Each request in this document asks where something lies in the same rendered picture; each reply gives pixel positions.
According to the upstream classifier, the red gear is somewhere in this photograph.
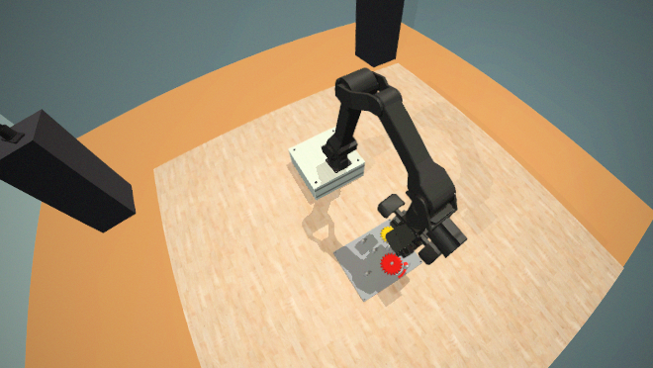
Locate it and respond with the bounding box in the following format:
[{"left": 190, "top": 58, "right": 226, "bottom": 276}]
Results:
[{"left": 380, "top": 253, "right": 403, "bottom": 275}]

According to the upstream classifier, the yellow gear with black stripe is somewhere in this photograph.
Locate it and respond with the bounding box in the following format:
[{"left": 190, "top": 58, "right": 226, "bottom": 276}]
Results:
[{"left": 381, "top": 227, "right": 392, "bottom": 241}]

